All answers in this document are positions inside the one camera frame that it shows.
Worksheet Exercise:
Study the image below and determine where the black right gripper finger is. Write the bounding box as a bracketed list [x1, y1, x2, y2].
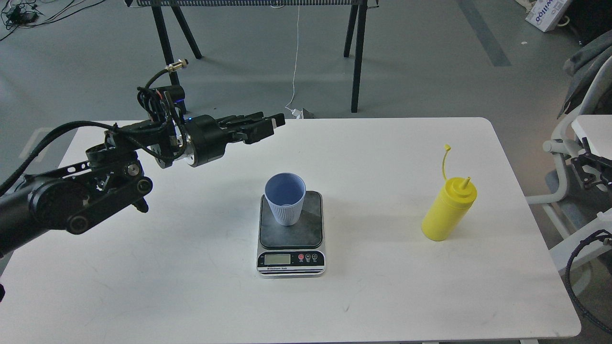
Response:
[571, 138, 612, 192]

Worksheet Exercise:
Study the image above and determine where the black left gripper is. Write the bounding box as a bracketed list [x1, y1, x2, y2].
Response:
[185, 112, 285, 167]

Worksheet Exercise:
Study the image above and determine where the blue plastic cup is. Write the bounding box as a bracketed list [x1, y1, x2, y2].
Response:
[264, 172, 306, 226]

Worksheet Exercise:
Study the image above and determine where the yellow squeeze bottle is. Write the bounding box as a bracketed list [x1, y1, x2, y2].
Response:
[420, 144, 477, 241]

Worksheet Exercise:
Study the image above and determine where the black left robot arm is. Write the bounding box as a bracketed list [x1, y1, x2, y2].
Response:
[0, 59, 285, 257]

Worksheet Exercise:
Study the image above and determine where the digital kitchen scale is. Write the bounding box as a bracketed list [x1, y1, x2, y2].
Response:
[256, 190, 327, 278]

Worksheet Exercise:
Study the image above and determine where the white cardboard box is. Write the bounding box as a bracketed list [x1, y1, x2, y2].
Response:
[525, 0, 573, 32]

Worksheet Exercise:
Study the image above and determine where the white hanging cable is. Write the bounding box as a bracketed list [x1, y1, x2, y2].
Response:
[285, 5, 304, 119]

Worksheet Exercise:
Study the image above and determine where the black trestle table frame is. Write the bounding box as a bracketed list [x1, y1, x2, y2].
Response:
[125, 0, 379, 115]

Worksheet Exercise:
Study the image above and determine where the black cable bundle on floor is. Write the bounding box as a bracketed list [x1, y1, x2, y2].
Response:
[0, 0, 106, 42]

